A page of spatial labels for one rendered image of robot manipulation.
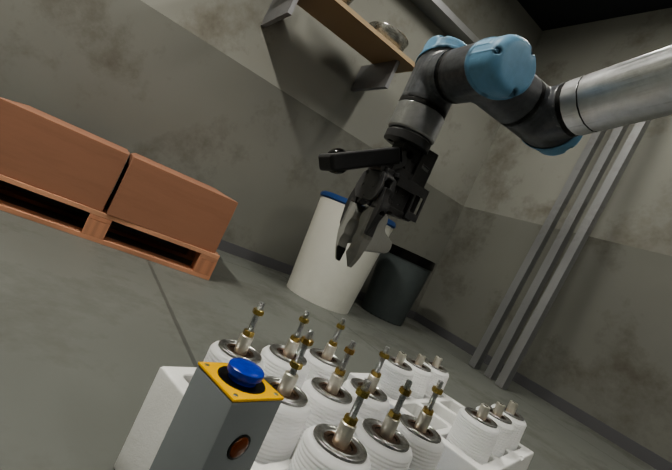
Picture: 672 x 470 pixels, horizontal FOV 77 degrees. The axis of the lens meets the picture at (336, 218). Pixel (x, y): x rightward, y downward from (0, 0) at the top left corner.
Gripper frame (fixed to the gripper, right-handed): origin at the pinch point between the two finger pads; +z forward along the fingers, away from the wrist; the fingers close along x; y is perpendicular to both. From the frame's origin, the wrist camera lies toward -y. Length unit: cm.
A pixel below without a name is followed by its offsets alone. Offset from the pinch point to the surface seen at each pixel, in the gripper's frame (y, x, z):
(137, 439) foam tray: -12.8, 12.4, 40.4
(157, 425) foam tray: -11.6, 9.7, 36.0
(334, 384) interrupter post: 11.0, 3.6, 20.6
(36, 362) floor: -30, 43, 47
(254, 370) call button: -11.8, -14.2, 14.3
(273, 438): -0.5, -4.7, 26.6
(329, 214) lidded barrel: 93, 203, -11
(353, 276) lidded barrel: 122, 190, 20
